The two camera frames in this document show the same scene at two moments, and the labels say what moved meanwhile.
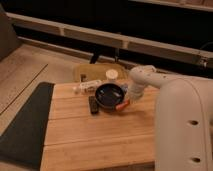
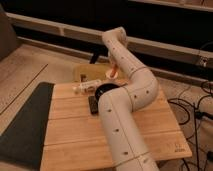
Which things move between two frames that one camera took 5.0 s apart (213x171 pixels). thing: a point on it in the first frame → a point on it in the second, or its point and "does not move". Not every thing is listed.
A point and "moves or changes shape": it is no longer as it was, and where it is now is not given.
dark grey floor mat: x=23 y=141 does not move
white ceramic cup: x=112 y=73 does not move
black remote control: x=93 y=103 does not move
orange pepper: x=121 y=106 moves or changes shape
